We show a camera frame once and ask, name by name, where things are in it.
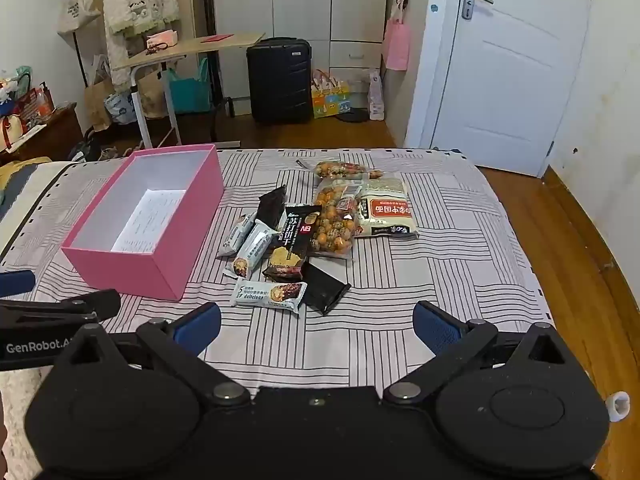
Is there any printed paper sheet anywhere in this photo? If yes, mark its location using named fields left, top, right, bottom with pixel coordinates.
left=111, top=189, right=188, bottom=253

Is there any white plastic cap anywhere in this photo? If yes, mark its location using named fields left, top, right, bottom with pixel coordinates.
left=605, top=391, right=631, bottom=423

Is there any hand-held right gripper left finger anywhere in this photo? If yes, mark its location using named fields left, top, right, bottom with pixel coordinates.
left=60, top=302, right=251, bottom=407

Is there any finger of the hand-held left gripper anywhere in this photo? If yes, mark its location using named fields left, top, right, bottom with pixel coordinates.
left=0, top=289, right=122, bottom=323
left=0, top=270, right=37, bottom=300

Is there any white bag red strap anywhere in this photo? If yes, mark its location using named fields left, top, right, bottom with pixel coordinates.
left=0, top=114, right=26, bottom=152

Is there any black suitcase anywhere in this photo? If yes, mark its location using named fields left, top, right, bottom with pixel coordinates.
left=246, top=37, right=313, bottom=125

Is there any white patterned bag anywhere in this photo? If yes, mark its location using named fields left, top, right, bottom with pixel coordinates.
left=367, top=69, right=387, bottom=122

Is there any pink cardboard box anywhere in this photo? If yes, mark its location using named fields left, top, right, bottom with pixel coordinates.
left=61, top=144, right=225, bottom=302

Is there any teal bag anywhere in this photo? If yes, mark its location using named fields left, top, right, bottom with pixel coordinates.
left=165, top=57, right=212, bottom=115

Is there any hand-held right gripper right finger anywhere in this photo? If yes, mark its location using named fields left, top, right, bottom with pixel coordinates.
left=382, top=301, right=571, bottom=406

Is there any white door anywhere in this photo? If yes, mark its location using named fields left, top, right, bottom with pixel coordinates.
left=432, top=0, right=596, bottom=178

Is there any red orange box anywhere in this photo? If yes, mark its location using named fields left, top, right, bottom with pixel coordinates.
left=20, top=82, right=55, bottom=121

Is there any cream fluffy garment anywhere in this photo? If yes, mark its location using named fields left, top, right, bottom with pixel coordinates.
left=102, top=0, right=181, bottom=86

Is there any black cracker packet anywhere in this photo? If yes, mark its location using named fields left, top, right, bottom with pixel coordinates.
left=262, top=203, right=323, bottom=283

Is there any black snack packet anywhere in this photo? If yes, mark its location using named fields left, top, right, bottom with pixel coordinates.
left=301, top=260, right=352, bottom=317
left=257, top=185, right=288, bottom=233

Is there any pink hanging bag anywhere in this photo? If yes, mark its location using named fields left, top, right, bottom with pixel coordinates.
left=382, top=17, right=412, bottom=72

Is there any wooden nightstand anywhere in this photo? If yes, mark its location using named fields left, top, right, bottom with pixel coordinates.
left=0, top=102, right=83, bottom=163

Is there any white snack pack red label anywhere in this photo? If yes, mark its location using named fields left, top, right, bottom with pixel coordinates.
left=356, top=177, right=420, bottom=240

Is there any pink tissue box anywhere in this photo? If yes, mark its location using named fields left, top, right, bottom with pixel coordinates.
left=146, top=31, right=180, bottom=51

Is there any brown paper bag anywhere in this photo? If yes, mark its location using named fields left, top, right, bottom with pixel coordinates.
left=137, top=67, right=173, bottom=120
left=84, top=77, right=117, bottom=132

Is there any yellow blanket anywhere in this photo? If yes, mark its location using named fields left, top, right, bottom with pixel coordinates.
left=0, top=156, right=53, bottom=183

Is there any black clothes rack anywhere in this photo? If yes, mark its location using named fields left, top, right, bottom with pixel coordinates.
left=197, top=0, right=236, bottom=143

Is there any white blue snack bar packet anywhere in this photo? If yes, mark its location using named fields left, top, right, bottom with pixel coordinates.
left=217, top=212, right=258, bottom=260
left=223, top=220, right=281, bottom=281
left=231, top=277, right=308, bottom=315

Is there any white wardrobe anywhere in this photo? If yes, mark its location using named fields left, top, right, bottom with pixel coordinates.
left=210, top=0, right=391, bottom=111

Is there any wooden rolling side table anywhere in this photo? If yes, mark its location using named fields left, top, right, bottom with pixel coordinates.
left=112, top=32, right=266, bottom=151

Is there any colourful gift bag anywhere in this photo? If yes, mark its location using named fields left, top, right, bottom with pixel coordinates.
left=311, top=71, right=352, bottom=120

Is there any small clear coated peanut bag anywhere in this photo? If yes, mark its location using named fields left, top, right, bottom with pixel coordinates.
left=297, top=157, right=386, bottom=183

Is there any white blue shopping bag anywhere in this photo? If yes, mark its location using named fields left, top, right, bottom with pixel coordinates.
left=104, top=91, right=138, bottom=125

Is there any large clear coated peanut bag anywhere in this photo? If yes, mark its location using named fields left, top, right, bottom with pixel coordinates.
left=310, top=177, right=363, bottom=261

